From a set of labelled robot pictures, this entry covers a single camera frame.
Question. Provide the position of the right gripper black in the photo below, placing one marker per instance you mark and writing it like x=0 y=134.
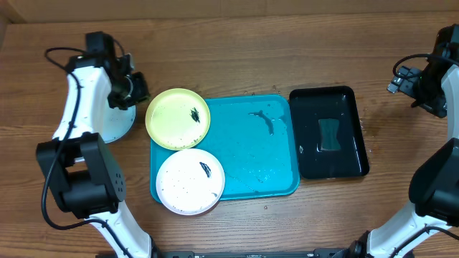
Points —
x=401 y=85

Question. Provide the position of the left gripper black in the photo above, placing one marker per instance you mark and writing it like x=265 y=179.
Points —
x=140 y=93

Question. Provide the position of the light blue plate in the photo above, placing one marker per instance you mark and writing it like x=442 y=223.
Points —
x=116 y=123

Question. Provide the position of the dark green sponge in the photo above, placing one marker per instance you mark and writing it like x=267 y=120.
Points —
x=329 y=128

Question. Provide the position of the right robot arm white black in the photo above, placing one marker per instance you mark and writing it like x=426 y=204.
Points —
x=433 y=191

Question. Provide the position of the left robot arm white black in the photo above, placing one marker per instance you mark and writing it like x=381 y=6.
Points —
x=84 y=183

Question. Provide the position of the black plastic tray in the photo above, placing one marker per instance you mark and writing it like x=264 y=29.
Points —
x=307 y=107

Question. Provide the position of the teal plastic tray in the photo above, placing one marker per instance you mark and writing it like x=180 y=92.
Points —
x=252 y=137

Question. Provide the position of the yellow plate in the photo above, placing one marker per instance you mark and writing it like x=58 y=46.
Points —
x=168 y=120

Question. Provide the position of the black food scrap on yellow plate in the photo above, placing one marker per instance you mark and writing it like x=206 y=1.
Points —
x=195 y=115

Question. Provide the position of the black food scrap on white plate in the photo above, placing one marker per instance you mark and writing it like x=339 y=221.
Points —
x=206 y=169

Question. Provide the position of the white pink plate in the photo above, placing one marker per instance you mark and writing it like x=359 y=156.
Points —
x=182 y=185

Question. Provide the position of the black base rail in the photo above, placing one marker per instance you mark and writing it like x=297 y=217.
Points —
x=316 y=253

